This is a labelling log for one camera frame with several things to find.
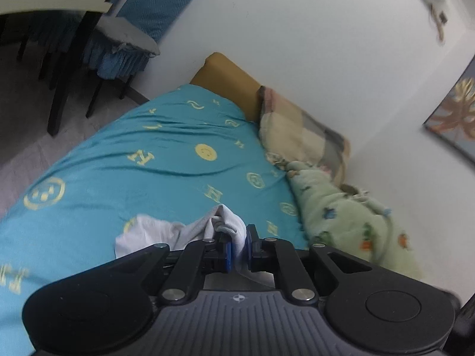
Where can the beige plaid pillow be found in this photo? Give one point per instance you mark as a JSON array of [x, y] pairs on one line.
[[289, 134]]

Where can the blue covered dining chair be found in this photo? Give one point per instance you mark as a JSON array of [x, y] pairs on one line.
[[115, 45]]

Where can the teal patterned bed sheet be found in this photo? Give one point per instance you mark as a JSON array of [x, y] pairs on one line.
[[174, 159]]

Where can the mustard yellow headboard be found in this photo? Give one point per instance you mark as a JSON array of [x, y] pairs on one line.
[[222, 76]]

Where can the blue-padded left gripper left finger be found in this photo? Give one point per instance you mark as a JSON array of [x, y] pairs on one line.
[[185, 271]]

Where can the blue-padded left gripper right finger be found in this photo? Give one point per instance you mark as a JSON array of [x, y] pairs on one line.
[[279, 257]]

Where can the green fleece cartoon blanket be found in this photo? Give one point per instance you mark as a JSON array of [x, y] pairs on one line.
[[345, 217]]

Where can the dark leaf wall painting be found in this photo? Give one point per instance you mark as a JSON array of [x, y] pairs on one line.
[[453, 119]]

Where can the white garment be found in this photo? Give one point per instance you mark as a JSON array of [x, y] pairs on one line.
[[145, 231]]

